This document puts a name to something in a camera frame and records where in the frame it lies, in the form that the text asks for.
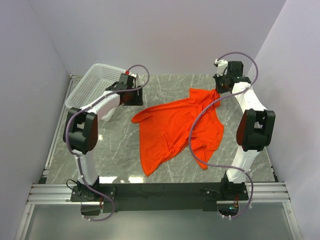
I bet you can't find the white perforated plastic basket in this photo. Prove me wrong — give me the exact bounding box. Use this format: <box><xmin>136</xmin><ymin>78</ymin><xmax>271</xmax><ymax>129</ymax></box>
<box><xmin>65</xmin><ymin>63</ymin><xmax>126</xmax><ymax>109</ymax></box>

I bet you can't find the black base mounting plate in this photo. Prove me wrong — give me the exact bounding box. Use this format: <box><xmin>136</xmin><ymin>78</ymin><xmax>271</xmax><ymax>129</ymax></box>
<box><xmin>70</xmin><ymin>182</ymin><xmax>249</xmax><ymax>213</ymax></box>

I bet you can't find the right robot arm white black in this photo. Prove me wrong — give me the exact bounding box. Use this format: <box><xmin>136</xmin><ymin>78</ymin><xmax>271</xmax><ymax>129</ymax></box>
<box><xmin>213</xmin><ymin>59</ymin><xmax>276</xmax><ymax>201</ymax></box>

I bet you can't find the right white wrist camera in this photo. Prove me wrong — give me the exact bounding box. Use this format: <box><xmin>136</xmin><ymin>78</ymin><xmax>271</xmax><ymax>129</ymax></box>
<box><xmin>214</xmin><ymin>59</ymin><xmax>228</xmax><ymax>77</ymax></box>

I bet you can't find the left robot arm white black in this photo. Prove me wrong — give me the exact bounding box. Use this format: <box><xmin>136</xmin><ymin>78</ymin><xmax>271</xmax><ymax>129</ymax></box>
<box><xmin>63</xmin><ymin>71</ymin><xmax>144</xmax><ymax>201</ymax></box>

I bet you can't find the orange t shirt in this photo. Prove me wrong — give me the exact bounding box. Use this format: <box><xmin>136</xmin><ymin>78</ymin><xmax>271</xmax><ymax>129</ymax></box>
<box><xmin>131</xmin><ymin>88</ymin><xmax>224</xmax><ymax>176</ymax></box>

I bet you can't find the aluminium extrusion rail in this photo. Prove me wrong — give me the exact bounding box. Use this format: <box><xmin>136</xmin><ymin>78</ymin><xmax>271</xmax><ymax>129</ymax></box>
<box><xmin>14</xmin><ymin>73</ymin><xmax>301</xmax><ymax>240</ymax></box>

